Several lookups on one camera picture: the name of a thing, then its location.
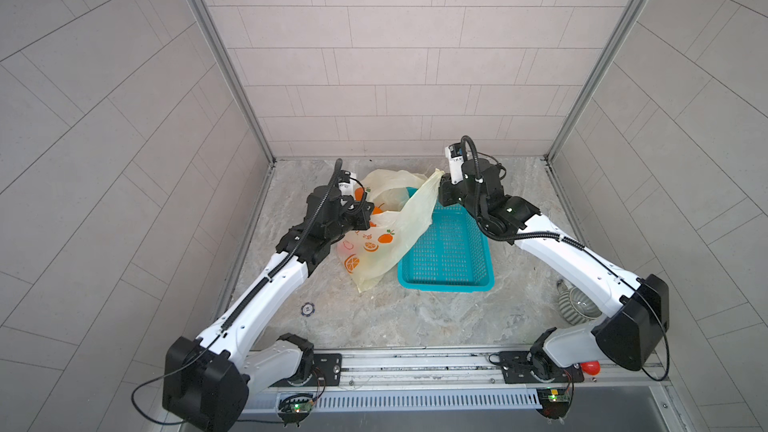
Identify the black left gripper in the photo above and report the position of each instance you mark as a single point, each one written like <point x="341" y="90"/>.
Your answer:
<point x="361" y="218"/>

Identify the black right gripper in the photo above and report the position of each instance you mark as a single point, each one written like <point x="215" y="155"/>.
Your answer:
<point x="445" y="185"/>

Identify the cream printed plastic bag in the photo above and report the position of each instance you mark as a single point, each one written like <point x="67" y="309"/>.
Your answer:
<point x="403" y="208"/>

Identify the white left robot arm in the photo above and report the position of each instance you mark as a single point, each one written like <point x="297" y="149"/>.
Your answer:
<point x="208" y="379"/>

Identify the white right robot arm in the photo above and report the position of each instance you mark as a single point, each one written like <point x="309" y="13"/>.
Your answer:
<point x="633" y="311"/>

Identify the teal plastic basket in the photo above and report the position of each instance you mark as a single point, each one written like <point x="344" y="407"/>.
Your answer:
<point x="451" y="256"/>

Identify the left green circuit board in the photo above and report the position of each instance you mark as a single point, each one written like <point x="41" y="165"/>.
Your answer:
<point x="295" y="408"/>

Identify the green circuit board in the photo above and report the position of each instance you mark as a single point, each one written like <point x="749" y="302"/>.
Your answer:
<point x="555" y="403"/>
<point x="295" y="408"/>

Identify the red emergency stop button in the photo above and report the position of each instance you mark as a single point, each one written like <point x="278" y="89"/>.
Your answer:
<point x="592" y="368"/>

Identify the right green circuit board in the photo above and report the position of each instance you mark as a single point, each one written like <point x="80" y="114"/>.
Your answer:
<point x="555" y="403"/>

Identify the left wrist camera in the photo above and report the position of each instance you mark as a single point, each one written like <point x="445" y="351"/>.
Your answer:
<point x="349" y="185"/>

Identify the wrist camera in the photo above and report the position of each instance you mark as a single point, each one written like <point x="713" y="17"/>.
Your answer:
<point x="349" y="185"/>
<point x="455" y="155"/>

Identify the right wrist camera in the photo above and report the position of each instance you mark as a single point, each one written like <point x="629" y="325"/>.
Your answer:
<point x="455" y="155"/>

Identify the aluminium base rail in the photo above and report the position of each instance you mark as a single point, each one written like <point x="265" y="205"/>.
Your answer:
<point x="447" y="380"/>

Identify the aluminium corner post right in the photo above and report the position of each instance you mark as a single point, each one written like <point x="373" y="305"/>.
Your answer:
<point x="619" y="35"/>

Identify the aluminium corner post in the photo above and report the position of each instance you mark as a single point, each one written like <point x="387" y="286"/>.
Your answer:
<point x="619" y="35"/>
<point x="220" y="54"/>

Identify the aluminium corner post left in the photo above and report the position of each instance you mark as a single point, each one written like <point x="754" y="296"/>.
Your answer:
<point x="220" y="54"/>

